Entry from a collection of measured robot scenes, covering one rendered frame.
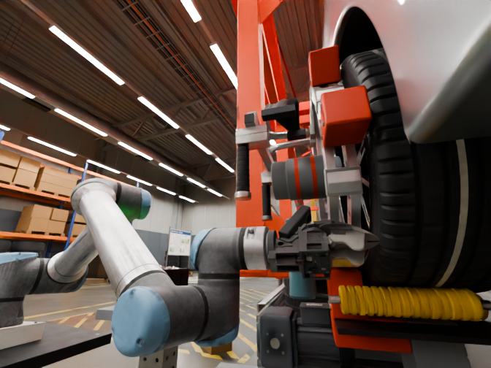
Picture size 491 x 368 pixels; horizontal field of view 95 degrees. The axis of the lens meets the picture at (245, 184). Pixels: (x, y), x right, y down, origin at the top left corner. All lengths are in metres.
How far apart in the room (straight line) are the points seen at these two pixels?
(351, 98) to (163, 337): 0.48
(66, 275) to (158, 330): 0.95
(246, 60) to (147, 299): 1.60
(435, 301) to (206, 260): 0.46
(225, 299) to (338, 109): 0.41
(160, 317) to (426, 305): 0.49
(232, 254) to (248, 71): 1.39
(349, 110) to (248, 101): 1.14
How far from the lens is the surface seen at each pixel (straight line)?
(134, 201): 0.90
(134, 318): 0.40
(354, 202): 0.50
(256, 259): 0.47
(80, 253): 1.16
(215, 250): 0.49
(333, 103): 0.45
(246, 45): 1.88
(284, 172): 0.71
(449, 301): 0.63
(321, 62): 0.72
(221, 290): 0.49
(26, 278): 1.34
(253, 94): 1.56
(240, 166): 0.61
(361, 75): 0.56
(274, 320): 0.98
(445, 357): 0.74
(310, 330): 1.00
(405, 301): 0.60
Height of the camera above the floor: 0.59
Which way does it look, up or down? 19 degrees up
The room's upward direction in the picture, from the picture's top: straight up
